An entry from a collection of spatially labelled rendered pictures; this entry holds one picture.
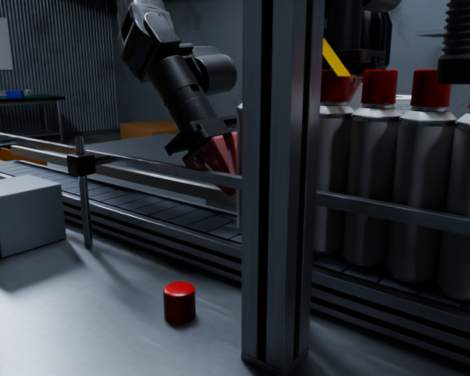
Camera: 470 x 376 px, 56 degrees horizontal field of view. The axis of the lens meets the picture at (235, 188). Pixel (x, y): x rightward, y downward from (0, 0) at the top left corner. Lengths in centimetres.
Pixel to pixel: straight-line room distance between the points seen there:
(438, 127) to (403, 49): 375
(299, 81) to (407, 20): 387
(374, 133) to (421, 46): 365
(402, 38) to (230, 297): 379
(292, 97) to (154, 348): 27
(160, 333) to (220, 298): 9
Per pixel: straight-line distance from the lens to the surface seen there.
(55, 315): 53
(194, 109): 60
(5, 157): 145
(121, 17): 71
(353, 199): 45
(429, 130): 44
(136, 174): 79
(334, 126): 48
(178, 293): 47
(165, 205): 71
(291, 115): 33
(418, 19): 414
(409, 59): 415
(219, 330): 47
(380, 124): 46
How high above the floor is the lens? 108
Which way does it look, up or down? 15 degrees down
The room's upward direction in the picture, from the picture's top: straight up
